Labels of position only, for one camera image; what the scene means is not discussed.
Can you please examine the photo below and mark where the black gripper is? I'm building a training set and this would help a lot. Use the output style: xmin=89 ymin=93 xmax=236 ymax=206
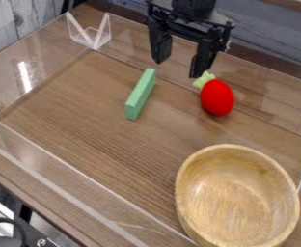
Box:
xmin=145 ymin=0 xmax=236 ymax=78

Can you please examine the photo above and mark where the green rectangular block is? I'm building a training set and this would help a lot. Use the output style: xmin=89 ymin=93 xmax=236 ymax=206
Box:
xmin=125 ymin=69 xmax=157 ymax=121

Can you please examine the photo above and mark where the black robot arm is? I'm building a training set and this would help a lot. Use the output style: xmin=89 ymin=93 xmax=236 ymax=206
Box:
xmin=145 ymin=0 xmax=236 ymax=78

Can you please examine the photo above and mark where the light wooden bowl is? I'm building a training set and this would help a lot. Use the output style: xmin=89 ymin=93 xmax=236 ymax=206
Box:
xmin=174 ymin=144 xmax=300 ymax=247

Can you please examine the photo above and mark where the red plush strawberry toy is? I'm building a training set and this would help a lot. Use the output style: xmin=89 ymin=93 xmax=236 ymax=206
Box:
xmin=191 ymin=71 xmax=234 ymax=116

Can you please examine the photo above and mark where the black table leg clamp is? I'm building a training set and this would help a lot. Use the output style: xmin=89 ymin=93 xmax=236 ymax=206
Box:
xmin=14 ymin=201 xmax=58 ymax=247

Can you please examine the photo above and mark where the clear acrylic corner bracket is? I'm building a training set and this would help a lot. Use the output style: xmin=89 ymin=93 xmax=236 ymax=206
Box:
xmin=65 ymin=13 xmax=111 ymax=50

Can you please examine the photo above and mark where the clear acrylic tray wall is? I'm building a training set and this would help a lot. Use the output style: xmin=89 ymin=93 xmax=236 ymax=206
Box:
xmin=0 ymin=122 xmax=195 ymax=247

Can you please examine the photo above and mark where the black cable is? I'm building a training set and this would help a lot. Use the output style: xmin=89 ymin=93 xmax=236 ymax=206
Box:
xmin=0 ymin=217 xmax=27 ymax=247

